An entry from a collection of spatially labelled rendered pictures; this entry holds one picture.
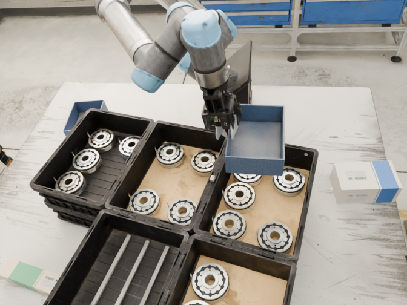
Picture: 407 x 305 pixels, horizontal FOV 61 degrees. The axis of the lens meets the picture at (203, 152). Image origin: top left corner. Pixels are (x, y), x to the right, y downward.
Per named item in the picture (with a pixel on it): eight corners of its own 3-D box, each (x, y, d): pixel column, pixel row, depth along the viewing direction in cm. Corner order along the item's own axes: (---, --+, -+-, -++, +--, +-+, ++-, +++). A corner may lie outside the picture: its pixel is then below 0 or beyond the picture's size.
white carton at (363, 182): (384, 175, 130) (391, 160, 124) (394, 202, 123) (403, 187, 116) (329, 177, 132) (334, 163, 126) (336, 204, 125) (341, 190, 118)
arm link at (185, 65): (196, 78, 147) (171, 59, 141) (216, 53, 143) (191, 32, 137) (200, 88, 137) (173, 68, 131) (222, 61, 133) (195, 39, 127)
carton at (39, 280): (6, 280, 119) (-4, 273, 115) (17, 264, 123) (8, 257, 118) (63, 301, 112) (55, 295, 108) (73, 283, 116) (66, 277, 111)
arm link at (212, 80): (196, 55, 79) (231, 52, 77) (201, 71, 83) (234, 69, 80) (189, 75, 75) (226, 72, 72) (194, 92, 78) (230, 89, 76)
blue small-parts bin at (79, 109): (99, 139, 159) (94, 129, 154) (68, 141, 161) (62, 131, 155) (108, 110, 172) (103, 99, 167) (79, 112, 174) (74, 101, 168)
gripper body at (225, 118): (205, 132, 86) (193, 94, 77) (211, 108, 91) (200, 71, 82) (235, 131, 84) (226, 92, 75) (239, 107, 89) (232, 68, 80)
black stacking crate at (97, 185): (99, 127, 148) (89, 108, 140) (161, 140, 139) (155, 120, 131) (43, 204, 125) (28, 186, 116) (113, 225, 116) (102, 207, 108)
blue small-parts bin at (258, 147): (232, 120, 105) (231, 103, 100) (282, 122, 103) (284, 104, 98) (225, 172, 93) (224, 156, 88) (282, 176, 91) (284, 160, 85)
